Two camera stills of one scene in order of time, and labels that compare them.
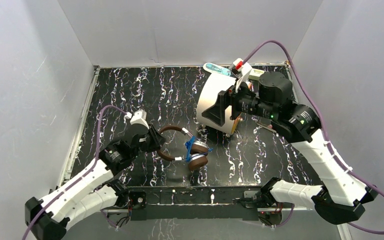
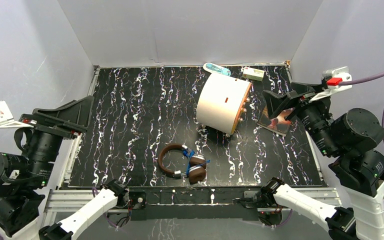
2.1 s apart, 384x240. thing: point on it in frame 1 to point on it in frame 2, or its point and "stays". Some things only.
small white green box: (255, 74) stays
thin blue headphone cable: (189, 145) to (189, 153)
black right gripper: (216, 112) to (274, 102)
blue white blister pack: (214, 68) stays
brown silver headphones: (197, 157) to (197, 164)
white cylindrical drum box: (212, 85) stays
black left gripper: (148, 140) to (51, 125)
